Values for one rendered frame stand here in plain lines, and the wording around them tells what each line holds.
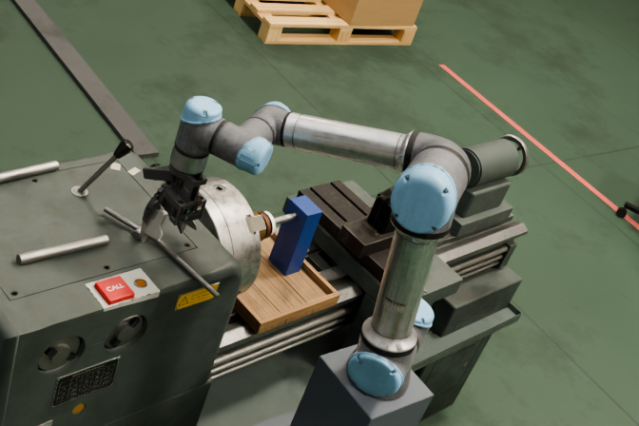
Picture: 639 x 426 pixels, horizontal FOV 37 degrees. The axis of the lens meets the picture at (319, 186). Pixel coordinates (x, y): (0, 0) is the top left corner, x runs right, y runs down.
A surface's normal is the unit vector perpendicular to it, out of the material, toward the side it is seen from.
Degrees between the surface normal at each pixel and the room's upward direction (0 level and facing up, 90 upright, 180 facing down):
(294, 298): 0
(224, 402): 0
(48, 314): 0
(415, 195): 83
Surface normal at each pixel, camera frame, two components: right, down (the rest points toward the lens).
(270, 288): 0.30, -0.79
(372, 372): -0.39, 0.53
